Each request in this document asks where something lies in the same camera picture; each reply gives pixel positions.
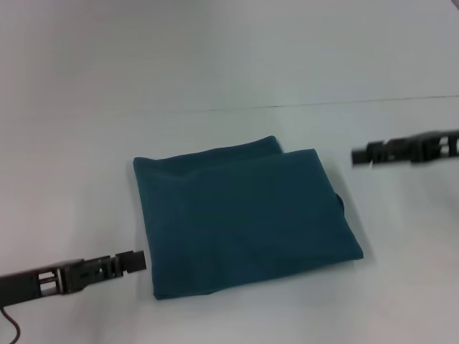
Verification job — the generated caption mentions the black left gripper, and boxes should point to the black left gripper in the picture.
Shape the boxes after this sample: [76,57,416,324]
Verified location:
[0,249,148,308]

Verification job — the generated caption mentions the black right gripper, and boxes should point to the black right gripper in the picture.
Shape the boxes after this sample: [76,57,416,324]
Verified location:
[350,130,459,167]

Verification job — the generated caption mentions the teal blue t-shirt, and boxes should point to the teal blue t-shirt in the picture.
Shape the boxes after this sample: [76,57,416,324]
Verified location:
[132,135,365,302]

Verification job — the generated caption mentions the dark red left gripper cable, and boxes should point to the dark red left gripper cable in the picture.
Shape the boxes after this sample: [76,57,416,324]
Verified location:
[0,305,22,344]

